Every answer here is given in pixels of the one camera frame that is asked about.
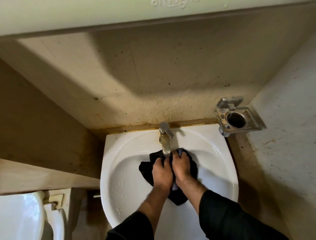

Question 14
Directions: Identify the chrome basin faucet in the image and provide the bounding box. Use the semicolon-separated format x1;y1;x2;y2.
158;121;175;155

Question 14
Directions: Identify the black cloth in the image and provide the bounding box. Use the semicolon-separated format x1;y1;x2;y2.
138;148;198;206

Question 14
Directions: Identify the white toilet seat lid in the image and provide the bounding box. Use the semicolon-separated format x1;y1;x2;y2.
0;192;46;240

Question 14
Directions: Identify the person's left forearm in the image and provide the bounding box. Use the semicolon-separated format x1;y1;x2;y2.
136;183;173;235

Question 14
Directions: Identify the person's right forearm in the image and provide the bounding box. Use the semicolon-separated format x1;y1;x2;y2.
175;176;208;216

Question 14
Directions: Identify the white ceramic washbasin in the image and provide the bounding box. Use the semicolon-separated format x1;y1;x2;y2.
100;124;239;229

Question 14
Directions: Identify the person's right hand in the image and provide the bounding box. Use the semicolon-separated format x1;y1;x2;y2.
171;150;193;186

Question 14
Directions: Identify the person's left hand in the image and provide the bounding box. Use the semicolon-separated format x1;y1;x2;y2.
152;156;174;195

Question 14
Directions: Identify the chrome wall toothbrush holder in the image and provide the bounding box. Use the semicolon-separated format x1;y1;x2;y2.
214;96;267;137

